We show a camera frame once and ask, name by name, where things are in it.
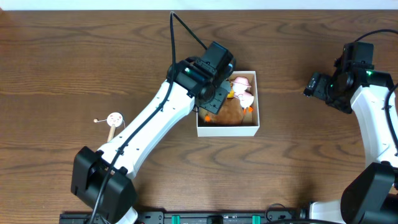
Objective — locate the yellow grey toy truck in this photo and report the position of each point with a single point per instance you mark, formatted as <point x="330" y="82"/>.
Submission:
<point x="231" y="91"/>

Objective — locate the white pink duck toy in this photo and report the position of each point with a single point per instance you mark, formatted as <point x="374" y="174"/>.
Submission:
<point x="240" y="88"/>

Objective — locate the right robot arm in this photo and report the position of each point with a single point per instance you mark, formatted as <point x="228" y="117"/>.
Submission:
<point x="368" y="198"/>

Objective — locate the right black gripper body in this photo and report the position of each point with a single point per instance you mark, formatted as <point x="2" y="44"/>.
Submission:
<point x="336" y="98"/>

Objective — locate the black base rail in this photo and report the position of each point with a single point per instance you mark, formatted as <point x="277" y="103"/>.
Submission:
<point x="273" y="214"/>

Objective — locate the wooden rattle drum toy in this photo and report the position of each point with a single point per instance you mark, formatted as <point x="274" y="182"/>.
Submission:
<point x="114" y="120"/>

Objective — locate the white cardboard box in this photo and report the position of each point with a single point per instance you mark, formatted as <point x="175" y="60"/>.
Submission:
<point x="250" y="123"/>

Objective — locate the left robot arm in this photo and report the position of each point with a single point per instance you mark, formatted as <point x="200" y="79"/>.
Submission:
<point x="102" y="179"/>

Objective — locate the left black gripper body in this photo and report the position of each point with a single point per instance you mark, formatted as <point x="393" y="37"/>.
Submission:
<point x="216" y="101"/>

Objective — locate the brown plush toy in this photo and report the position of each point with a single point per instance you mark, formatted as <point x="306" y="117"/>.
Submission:
<point x="230" y="114"/>

